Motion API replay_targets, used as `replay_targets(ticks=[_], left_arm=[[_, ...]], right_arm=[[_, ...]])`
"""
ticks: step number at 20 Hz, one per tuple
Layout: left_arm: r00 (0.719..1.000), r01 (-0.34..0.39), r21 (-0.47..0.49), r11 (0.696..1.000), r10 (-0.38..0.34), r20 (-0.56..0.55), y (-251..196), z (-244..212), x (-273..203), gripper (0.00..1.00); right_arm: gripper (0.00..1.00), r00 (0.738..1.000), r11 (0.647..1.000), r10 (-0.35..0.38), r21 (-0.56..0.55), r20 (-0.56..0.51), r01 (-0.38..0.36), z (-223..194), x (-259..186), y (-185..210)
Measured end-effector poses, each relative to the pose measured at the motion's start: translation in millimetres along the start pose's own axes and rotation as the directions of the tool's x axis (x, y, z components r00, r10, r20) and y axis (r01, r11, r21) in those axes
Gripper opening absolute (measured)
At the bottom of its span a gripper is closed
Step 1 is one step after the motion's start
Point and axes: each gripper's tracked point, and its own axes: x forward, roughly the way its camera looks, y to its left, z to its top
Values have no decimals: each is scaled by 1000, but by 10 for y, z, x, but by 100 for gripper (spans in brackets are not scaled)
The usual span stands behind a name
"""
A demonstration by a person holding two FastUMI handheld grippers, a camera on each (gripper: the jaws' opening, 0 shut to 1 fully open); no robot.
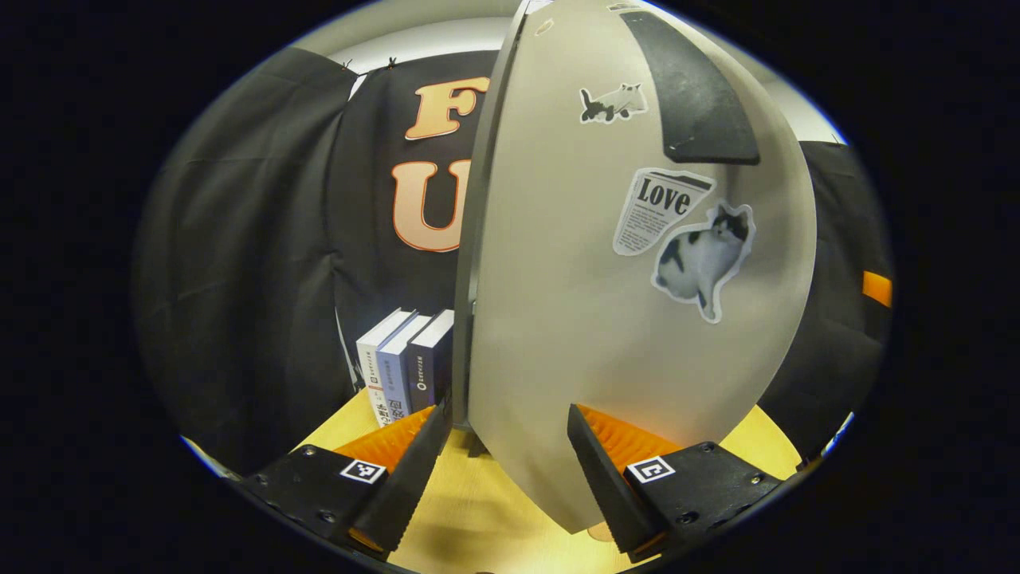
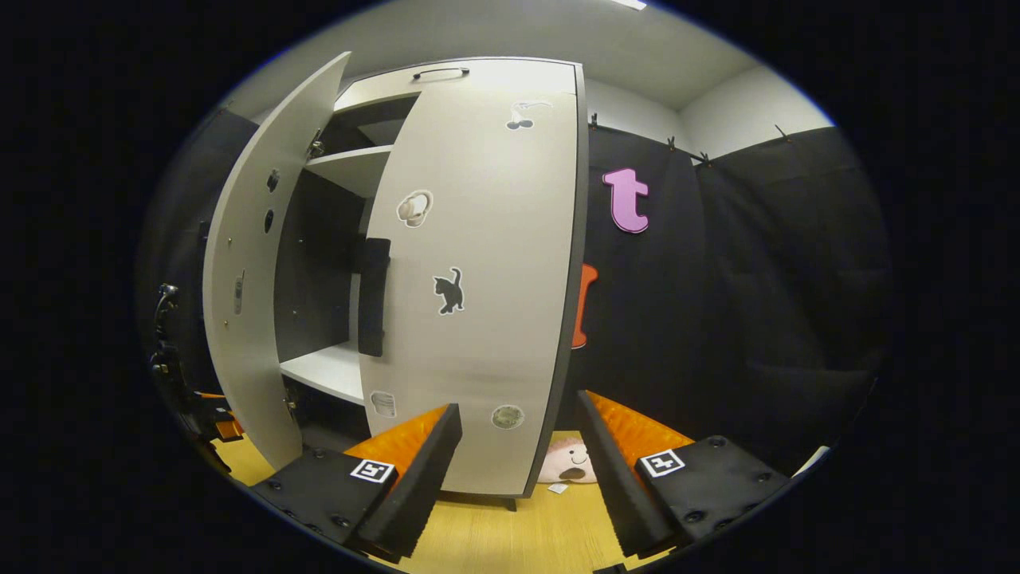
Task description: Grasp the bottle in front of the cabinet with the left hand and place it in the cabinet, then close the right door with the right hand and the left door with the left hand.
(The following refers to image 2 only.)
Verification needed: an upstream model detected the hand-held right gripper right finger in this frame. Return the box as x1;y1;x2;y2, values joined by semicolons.
575;389;791;560

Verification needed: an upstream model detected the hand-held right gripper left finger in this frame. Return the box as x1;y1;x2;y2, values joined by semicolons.
249;403;464;564

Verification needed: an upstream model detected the white cabinet door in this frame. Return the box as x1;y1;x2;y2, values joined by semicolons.
202;51;353;471
356;57;590;499

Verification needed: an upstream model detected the pink cartoon face toy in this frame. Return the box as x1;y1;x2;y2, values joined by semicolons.
536;436;598;486

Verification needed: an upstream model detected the white cabinet shelf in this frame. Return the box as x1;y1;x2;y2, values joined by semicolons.
304;143;395;200
279;341;367;407

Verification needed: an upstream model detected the white grey cabinet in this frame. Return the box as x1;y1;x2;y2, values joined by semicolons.
271;57;590;511

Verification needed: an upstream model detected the black backdrop cloth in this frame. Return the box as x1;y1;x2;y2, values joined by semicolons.
135;108;893;479

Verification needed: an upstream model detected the white cabinet drawer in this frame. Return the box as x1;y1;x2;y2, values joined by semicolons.
333;57;581;112

